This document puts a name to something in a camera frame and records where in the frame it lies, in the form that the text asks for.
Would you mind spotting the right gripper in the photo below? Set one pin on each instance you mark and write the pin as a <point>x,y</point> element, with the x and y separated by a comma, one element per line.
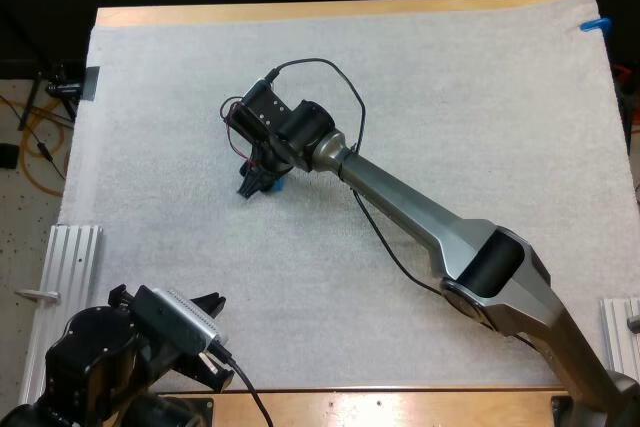
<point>270,162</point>

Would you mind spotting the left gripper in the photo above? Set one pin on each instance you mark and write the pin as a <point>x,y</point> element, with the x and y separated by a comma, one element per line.
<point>118,296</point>

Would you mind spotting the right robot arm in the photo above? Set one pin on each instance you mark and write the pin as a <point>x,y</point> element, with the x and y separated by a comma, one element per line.
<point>400,202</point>

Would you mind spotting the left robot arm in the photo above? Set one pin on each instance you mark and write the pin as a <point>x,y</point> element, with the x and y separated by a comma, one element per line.
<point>85,357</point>

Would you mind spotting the blue cube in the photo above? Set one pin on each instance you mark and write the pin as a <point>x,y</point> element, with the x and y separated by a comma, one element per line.
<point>278,185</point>

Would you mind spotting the dark clamp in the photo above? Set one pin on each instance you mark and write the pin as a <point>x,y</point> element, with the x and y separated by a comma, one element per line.
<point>75,84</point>

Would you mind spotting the blue clamp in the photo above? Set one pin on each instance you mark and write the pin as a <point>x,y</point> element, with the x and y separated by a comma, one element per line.
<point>596,24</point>

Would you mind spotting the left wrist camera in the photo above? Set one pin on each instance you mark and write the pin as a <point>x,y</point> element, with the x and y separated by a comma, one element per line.
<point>190,319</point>

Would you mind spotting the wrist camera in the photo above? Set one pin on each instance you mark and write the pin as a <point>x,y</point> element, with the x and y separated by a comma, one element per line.
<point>190,319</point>
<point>262,107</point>

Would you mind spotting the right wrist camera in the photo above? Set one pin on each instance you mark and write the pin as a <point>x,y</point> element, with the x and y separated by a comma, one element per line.
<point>262,107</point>

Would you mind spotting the ribbed aluminium rail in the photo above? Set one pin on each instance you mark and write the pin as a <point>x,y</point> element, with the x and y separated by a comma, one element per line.
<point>65,277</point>
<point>620,337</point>

